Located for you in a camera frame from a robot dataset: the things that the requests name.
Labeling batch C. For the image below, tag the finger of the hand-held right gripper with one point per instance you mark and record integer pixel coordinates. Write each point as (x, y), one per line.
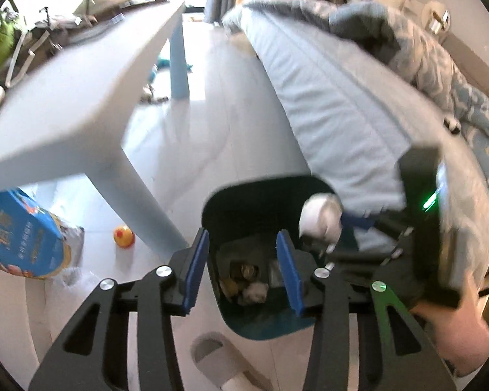
(358, 258)
(358, 220)

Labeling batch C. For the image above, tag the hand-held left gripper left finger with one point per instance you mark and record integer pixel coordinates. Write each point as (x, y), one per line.
(195, 269)

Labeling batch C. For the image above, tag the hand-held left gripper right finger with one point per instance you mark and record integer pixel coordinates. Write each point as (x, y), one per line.
(289, 273)

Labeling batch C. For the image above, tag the large white tissue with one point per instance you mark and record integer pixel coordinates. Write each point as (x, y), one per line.
(320, 220)

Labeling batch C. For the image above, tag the narrow cardboard tape roll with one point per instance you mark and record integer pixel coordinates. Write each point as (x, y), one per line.
(230, 287)

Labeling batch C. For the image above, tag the dark teal trash bin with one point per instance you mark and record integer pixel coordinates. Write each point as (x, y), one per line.
(244, 211)

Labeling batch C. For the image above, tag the person's right hand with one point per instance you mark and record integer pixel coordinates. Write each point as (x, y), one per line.
(460, 326)

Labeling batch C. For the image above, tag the orange yellow ball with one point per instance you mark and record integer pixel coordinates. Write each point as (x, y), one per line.
(124, 237)

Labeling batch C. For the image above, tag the grey slipper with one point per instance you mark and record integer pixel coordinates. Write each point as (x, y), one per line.
(224, 358)

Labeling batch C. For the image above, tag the bed mattress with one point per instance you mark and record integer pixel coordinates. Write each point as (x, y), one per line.
(342, 102)

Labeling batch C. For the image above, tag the blue patterned fleece blanket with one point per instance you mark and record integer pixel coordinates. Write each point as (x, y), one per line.
(444, 73)

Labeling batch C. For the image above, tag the blue printed bag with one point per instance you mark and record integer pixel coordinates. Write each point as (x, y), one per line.
(28, 236)

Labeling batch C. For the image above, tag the teal toy dinosaur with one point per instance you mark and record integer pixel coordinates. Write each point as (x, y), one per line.
(163, 67)

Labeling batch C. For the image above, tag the light blue table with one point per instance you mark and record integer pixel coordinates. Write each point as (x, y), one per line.
(77, 89)

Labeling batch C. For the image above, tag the green fuzzy cushion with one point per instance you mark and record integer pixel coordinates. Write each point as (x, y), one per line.
(0, 36)

